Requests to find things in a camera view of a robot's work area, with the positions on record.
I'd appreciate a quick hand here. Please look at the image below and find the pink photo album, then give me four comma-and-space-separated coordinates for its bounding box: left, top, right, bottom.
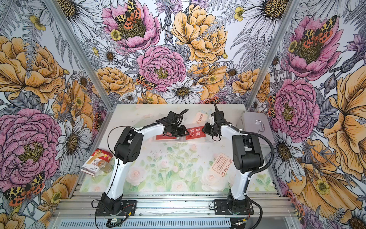
150, 124, 220, 143

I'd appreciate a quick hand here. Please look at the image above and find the cream card with framed text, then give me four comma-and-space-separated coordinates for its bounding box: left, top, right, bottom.
211, 154, 233, 177

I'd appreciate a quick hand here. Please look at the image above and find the red card with white characters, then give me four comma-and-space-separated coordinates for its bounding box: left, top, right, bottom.
185, 126, 206, 140

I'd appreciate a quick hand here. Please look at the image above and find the red landscape greeting card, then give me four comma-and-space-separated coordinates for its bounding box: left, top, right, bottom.
156, 135, 177, 141

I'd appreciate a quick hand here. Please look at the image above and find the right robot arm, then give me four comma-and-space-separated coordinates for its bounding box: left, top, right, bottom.
203, 110, 264, 214

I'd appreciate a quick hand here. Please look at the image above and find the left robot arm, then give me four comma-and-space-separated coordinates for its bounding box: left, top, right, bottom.
96, 109, 189, 216

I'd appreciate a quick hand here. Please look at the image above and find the small pink card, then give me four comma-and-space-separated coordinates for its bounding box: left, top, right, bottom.
193, 112, 208, 125

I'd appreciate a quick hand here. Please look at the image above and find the silver metal case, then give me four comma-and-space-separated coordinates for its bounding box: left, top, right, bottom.
238, 112, 275, 144

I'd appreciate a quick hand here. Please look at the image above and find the small plastic bottle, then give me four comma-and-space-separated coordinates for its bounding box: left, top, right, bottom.
97, 160, 114, 174

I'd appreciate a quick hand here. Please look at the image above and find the red and white box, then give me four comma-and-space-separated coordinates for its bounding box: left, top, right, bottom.
80, 148, 113, 177

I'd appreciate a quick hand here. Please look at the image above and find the small green circuit board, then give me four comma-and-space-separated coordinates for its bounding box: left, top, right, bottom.
105, 218, 124, 228

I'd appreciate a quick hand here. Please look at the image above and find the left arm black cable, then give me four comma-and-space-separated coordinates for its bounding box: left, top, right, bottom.
94, 108, 189, 221

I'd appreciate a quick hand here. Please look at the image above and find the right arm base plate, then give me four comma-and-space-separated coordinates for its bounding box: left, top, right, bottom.
213, 199, 254, 215

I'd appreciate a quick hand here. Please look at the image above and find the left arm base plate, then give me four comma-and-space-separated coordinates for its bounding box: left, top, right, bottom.
95, 200, 137, 217

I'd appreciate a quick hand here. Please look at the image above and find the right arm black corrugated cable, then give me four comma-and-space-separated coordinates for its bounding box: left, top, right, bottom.
213, 103, 275, 229

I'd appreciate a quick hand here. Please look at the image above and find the aluminium rail frame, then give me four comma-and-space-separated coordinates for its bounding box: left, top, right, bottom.
49, 183, 301, 229

